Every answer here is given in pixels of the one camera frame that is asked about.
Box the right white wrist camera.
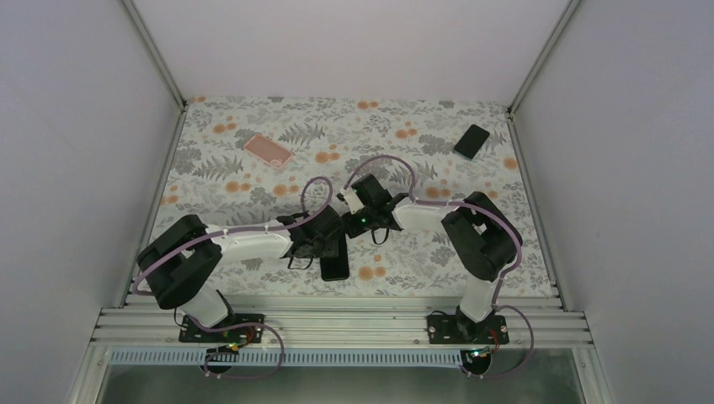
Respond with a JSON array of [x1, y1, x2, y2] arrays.
[[338, 189, 364, 214]]

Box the black phone case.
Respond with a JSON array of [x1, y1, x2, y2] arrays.
[[319, 235, 350, 282]]

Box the aluminium mounting rail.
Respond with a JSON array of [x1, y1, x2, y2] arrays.
[[90, 296, 594, 368]]

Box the floral patterned table mat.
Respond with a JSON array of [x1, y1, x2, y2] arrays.
[[152, 96, 551, 297]]

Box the pink phone case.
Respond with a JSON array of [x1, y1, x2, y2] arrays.
[[243, 134, 293, 168]]

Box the teal-edged black smartphone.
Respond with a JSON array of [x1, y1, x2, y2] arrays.
[[452, 125, 490, 160]]

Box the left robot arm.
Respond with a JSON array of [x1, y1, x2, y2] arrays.
[[135, 207, 346, 341]]

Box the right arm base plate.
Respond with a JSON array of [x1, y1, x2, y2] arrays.
[[426, 308, 509, 345]]

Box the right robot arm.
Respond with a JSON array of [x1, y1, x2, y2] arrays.
[[338, 174, 523, 343]]

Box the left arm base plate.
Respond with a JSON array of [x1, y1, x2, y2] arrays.
[[178, 313, 265, 351]]

